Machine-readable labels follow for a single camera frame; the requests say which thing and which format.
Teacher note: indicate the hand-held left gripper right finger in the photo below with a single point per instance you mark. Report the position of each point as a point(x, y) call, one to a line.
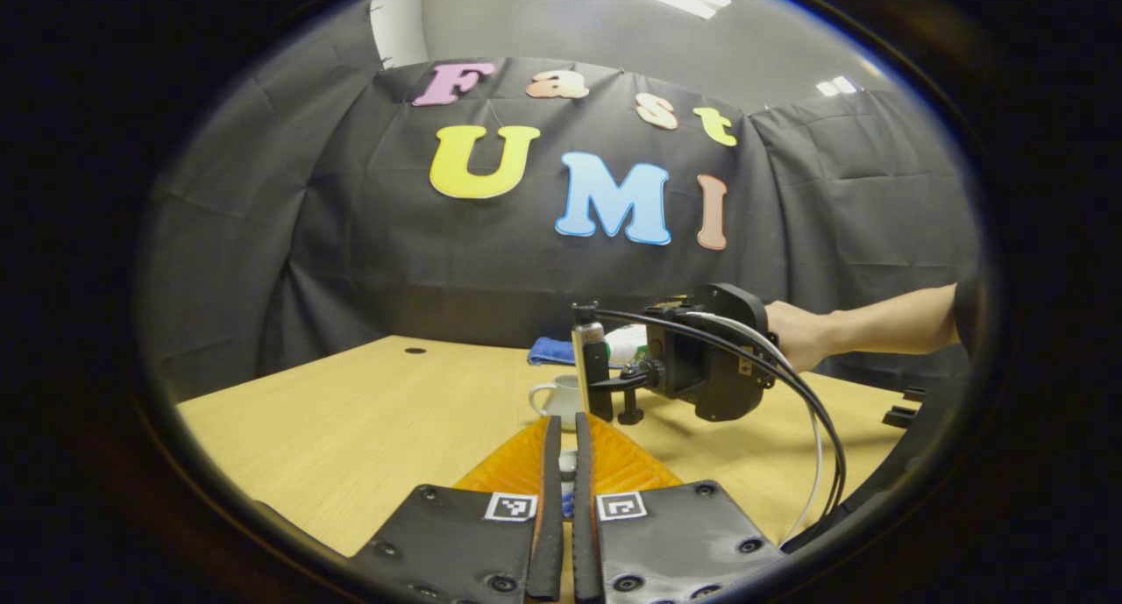
point(585, 543)

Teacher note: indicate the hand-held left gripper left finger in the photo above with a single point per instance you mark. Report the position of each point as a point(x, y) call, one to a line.
point(550, 534)

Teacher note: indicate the white blue-patterned teacup lid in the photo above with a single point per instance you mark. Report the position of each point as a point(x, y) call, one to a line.
point(568, 464)

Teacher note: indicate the white green-label water bottle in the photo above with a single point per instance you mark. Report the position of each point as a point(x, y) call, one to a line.
point(624, 343)

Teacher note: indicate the white teacup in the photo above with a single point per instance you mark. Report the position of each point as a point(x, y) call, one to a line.
point(557, 402)

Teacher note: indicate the blue towel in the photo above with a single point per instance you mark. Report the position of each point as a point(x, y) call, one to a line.
point(550, 351)

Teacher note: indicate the small ceiling light panel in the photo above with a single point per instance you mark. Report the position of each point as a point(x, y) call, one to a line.
point(837, 85)

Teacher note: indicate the black backdrop cloth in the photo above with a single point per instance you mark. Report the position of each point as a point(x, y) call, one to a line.
point(394, 262)

